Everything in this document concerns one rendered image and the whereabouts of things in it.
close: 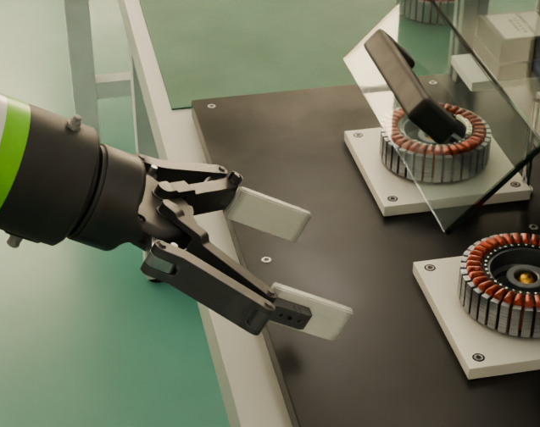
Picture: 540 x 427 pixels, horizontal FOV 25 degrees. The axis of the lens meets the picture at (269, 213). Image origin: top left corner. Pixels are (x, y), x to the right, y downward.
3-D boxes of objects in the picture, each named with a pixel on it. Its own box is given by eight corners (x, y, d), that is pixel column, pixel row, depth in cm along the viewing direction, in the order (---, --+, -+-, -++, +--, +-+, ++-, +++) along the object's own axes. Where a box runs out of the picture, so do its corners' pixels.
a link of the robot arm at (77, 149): (38, 132, 82) (31, 71, 90) (-29, 266, 87) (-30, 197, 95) (120, 162, 85) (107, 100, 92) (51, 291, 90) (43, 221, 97)
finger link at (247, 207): (224, 218, 103) (222, 213, 103) (295, 243, 106) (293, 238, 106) (241, 189, 101) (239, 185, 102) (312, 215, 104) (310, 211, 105)
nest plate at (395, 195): (383, 217, 119) (384, 206, 118) (343, 140, 131) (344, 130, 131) (530, 199, 122) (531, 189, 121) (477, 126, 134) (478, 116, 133)
